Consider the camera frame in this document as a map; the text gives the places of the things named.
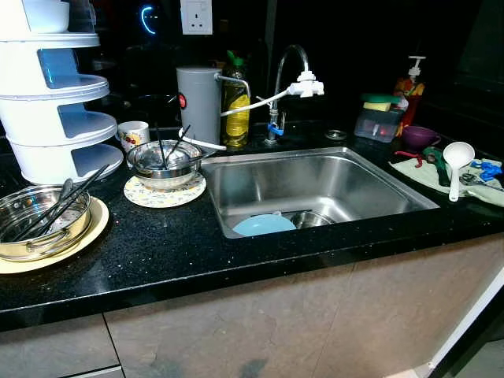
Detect green black kitchen tool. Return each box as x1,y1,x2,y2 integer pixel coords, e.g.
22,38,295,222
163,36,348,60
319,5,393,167
421,146,451,188

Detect steel mixing bowl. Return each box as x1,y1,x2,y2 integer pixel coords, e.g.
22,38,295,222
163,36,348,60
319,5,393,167
126,139,204,190

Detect white tiered storage rack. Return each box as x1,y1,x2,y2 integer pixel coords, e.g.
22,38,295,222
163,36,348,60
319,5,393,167
0,0,125,186

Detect white cartoon print mug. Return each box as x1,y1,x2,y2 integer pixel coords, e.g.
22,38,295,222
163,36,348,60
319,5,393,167
117,120,150,154

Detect black twisted tongs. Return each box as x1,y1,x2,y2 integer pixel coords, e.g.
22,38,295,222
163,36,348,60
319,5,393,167
4,163,111,243

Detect lemon leaf print plate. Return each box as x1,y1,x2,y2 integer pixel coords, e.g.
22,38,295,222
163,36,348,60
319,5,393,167
124,172,207,209

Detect pale yellow plate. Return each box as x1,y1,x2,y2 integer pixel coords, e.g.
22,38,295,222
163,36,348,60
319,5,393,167
0,197,109,275

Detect stainless steel sink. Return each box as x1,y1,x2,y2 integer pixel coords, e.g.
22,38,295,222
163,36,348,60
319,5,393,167
201,146,440,239

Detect white canister hose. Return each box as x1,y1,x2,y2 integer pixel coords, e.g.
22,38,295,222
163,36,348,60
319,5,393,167
177,128,229,152

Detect pale green cloth mat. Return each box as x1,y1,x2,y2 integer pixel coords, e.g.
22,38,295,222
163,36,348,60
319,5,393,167
390,154,504,207

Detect steel gooseneck faucet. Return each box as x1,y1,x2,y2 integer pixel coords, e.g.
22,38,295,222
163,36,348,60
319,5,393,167
265,45,312,146

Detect small blue utensil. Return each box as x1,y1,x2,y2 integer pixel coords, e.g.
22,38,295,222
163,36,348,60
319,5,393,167
475,160,504,182

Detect green yellow sponge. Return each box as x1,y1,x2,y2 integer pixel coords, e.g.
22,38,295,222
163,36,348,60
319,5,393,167
362,93,401,113

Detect red handled utensil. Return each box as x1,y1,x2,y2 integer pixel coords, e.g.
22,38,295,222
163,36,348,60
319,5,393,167
394,148,426,168

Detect white wall socket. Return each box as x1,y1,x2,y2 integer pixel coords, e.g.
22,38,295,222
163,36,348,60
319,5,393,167
180,0,213,35

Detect grey water filter canister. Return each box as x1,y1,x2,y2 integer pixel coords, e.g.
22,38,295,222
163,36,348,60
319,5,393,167
176,67,224,146

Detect blue glowing ring light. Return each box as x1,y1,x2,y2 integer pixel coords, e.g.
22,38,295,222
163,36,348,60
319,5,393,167
139,6,158,36

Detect white faucet diverter hose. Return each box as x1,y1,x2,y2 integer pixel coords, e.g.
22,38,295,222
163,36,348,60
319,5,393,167
219,71,325,117

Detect white plastic ladle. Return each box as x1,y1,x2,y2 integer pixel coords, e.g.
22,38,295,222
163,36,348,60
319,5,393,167
443,142,476,202

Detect clear plastic container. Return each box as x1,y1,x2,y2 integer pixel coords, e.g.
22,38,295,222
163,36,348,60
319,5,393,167
354,106,404,143

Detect purple bowl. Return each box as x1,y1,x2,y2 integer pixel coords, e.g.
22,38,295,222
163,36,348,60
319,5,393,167
402,125,440,151

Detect teal round plate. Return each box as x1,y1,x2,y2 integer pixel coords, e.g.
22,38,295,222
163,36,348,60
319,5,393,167
232,213,298,237

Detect red pump bottle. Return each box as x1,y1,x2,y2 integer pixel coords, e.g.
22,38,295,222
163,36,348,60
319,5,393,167
394,55,427,136

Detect yellow dish soap bottle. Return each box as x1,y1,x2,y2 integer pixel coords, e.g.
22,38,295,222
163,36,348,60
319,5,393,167
220,51,251,149

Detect white bowl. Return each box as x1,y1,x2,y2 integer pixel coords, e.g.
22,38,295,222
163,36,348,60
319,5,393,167
22,0,72,34

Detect black utensil handle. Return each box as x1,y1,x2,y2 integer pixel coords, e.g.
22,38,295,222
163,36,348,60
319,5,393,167
185,148,223,166

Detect grey brown base cabinet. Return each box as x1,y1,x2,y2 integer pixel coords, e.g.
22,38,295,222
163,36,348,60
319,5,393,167
0,232,504,378

